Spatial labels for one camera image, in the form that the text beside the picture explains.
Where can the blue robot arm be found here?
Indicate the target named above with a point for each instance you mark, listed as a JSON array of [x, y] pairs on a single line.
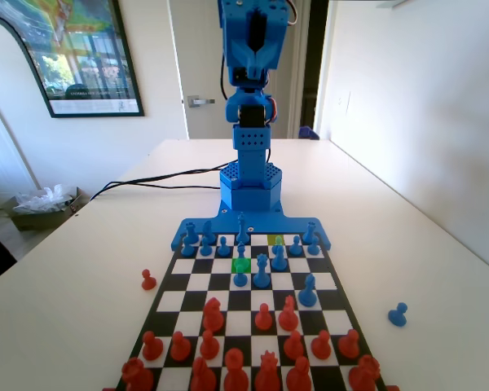
[[250, 142]]

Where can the blue chess knight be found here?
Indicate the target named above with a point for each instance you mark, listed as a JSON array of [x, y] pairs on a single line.
[[208, 231], [278, 262]]

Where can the blue chess rook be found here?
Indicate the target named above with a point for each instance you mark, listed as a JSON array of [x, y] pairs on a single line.
[[309, 234], [191, 234]]

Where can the blue chess queen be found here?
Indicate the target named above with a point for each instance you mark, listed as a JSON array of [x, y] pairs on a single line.
[[261, 277]]

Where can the red chess pawn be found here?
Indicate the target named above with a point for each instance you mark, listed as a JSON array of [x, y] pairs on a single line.
[[180, 349], [147, 282], [263, 319], [151, 349], [293, 348], [349, 346], [321, 348], [209, 348]]

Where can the red chess queen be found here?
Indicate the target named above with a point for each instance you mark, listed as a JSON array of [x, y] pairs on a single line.
[[267, 376]]

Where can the red chess bishop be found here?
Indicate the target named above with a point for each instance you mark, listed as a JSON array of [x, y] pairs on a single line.
[[203, 379], [298, 379]]

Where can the red chess rook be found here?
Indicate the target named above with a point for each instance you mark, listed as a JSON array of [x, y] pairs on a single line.
[[364, 374], [136, 376]]

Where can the white door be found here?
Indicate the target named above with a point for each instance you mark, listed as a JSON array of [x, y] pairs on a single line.
[[199, 49]]

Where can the small dark blue object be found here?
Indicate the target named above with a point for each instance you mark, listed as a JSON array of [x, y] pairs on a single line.
[[307, 132]]

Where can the black white chessboard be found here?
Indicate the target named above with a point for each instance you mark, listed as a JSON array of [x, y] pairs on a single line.
[[203, 285]]

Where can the crumpled clear plastic bag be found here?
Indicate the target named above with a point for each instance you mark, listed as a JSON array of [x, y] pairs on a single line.
[[40, 199]]

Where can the cardboard box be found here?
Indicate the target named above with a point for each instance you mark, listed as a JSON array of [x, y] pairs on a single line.
[[36, 222]]

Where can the framed wall poster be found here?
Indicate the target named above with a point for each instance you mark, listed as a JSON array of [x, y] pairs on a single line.
[[85, 53]]

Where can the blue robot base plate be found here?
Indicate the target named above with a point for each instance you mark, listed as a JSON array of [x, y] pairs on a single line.
[[228, 222]]

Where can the red base plate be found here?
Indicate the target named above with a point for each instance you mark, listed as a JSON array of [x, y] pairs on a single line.
[[392, 388]]

